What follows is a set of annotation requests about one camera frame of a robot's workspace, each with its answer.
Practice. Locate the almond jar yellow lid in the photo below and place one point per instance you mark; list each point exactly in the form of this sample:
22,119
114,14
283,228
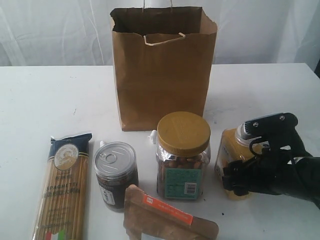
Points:
182,154

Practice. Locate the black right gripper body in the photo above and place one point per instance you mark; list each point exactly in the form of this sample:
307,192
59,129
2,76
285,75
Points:
272,173

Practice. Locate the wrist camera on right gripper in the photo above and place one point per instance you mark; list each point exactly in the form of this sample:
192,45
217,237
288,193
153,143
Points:
278,130

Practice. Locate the dark jar with metal lid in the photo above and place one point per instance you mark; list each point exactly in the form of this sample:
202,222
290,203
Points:
115,166

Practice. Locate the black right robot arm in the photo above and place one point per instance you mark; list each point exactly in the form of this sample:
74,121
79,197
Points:
309,174

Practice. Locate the white backdrop curtain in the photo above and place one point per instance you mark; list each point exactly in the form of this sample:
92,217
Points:
78,32

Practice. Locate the small white figurine by jar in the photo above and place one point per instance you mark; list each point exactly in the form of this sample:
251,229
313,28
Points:
153,137

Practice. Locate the brown kraft pouch orange stripe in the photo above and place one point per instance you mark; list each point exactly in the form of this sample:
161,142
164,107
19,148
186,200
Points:
148,217

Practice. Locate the spaghetti packet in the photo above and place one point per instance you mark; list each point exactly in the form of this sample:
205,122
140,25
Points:
62,205

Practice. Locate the brown paper bag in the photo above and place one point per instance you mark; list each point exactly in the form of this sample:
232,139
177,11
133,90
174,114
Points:
162,62

